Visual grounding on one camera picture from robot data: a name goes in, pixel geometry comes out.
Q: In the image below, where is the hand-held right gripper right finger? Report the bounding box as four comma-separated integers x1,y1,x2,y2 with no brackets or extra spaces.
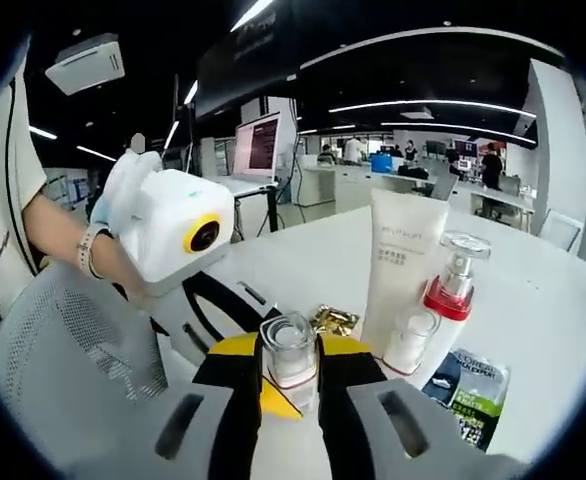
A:
316,337,474,480

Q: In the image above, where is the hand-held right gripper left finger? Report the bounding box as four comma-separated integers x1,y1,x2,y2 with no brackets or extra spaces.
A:
155,333,267,480

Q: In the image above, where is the small white skincare bottle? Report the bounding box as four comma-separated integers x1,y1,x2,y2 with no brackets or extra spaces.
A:
381,313,443,377
259,310,319,417

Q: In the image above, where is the gold foil skincare sachet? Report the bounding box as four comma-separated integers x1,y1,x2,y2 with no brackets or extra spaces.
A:
306,305,362,337

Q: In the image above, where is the black green skincare sachet pack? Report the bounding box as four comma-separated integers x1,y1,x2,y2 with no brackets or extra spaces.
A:
421,348,510,454

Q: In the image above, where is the white red-collared skincare pump bottle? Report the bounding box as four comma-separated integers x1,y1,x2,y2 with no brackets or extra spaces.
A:
397,229,493,389

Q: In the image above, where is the large white skincare tube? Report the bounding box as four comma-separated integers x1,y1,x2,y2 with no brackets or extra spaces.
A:
361,188,450,361

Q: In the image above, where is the blue storage box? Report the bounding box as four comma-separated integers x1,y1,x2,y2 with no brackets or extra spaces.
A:
370,153,404,174

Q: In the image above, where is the person's left hand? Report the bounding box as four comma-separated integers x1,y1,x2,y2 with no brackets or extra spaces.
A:
95,232,147,301

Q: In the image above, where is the white wristwatch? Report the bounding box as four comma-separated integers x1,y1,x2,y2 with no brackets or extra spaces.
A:
76,222,114,279

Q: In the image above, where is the black laptop stand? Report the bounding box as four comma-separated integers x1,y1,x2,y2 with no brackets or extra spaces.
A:
267,187,280,234

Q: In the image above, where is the laptop with pink screen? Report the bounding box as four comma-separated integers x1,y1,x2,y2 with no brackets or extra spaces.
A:
212,110,282,196

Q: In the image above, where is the white office counter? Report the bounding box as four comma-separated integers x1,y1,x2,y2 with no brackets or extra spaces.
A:
297,164,454,206

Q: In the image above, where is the white ceiling air conditioner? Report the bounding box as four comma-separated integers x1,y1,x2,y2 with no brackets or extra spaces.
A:
45,33,126,95

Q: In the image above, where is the white office chair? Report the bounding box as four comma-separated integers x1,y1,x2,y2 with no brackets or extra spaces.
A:
540,208,583,251

